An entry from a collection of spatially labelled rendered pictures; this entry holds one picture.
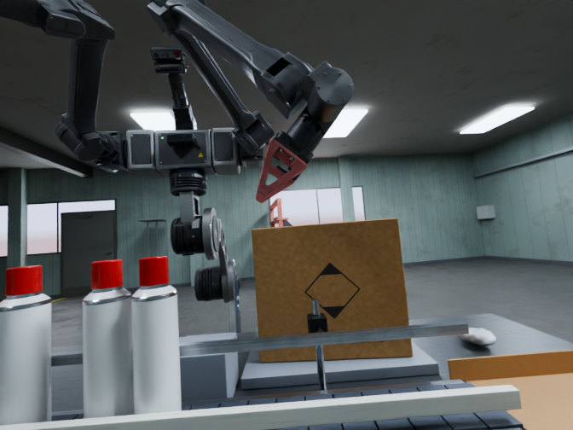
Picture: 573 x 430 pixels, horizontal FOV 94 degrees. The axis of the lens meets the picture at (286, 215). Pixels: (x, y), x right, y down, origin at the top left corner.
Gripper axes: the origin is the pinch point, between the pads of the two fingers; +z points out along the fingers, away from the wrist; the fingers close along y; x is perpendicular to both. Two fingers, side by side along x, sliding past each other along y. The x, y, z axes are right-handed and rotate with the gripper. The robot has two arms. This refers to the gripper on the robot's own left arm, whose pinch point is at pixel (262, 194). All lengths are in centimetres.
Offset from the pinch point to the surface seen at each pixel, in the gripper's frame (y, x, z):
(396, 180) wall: -708, 267, -383
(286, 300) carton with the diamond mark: -9.6, 16.0, 13.5
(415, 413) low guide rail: 17.1, 27.9, 12.2
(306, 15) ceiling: -208, -82, -209
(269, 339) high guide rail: 7.8, 12.7, 16.9
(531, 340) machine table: -8, 66, -10
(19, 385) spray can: 9.1, -9.1, 36.1
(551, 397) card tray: 9, 52, 1
